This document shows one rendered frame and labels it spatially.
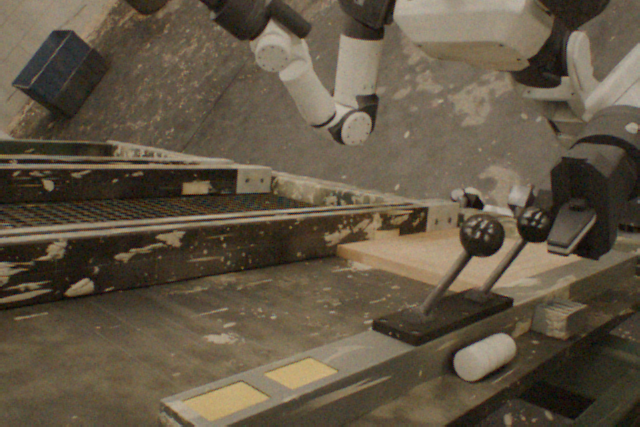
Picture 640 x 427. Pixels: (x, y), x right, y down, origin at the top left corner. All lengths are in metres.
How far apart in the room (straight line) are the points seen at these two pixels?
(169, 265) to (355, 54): 0.65
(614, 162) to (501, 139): 1.95
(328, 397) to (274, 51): 0.76
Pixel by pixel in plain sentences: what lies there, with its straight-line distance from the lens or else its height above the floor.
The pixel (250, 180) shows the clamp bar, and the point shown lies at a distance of 1.62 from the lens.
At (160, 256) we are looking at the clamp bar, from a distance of 0.75.
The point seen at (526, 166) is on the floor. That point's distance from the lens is 2.46.
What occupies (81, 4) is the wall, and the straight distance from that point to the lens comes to 6.36.
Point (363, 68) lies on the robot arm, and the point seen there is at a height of 1.22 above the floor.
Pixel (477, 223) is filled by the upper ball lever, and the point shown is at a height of 1.55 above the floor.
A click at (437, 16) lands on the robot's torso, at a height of 1.31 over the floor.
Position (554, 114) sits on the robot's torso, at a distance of 1.67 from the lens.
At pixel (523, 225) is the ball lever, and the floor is 1.45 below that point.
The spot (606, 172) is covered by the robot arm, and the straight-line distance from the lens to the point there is 0.61.
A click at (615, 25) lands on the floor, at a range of 2.83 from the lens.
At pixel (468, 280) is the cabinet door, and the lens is 0.86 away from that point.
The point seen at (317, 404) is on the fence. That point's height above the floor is 1.61.
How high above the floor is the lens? 1.97
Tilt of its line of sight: 43 degrees down
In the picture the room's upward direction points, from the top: 45 degrees counter-clockwise
